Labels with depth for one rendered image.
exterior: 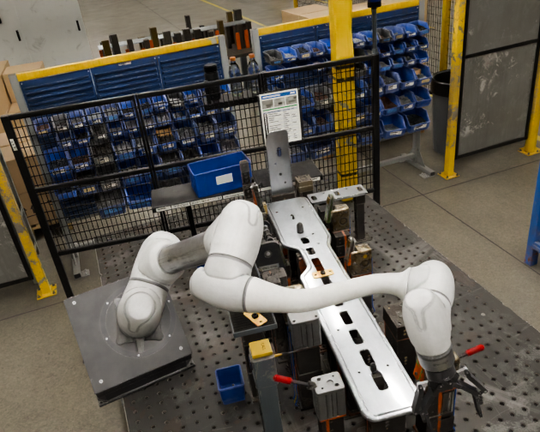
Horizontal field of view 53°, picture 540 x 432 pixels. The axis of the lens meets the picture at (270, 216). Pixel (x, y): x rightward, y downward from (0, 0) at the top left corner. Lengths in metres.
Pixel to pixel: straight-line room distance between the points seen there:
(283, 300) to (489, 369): 1.04
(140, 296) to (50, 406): 1.55
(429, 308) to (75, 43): 7.64
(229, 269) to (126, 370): 0.87
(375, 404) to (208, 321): 1.04
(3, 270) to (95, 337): 2.08
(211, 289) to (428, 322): 0.57
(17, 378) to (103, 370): 1.52
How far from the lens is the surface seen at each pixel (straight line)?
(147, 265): 2.03
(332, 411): 1.71
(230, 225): 1.54
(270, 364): 1.65
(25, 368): 3.75
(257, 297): 1.46
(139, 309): 1.99
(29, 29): 8.52
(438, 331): 1.38
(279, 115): 2.92
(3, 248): 4.16
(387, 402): 1.70
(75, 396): 3.42
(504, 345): 2.36
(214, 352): 2.34
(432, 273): 1.50
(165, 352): 2.24
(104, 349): 2.24
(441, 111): 5.38
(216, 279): 1.50
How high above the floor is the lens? 2.28
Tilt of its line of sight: 30 degrees down
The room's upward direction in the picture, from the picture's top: 7 degrees counter-clockwise
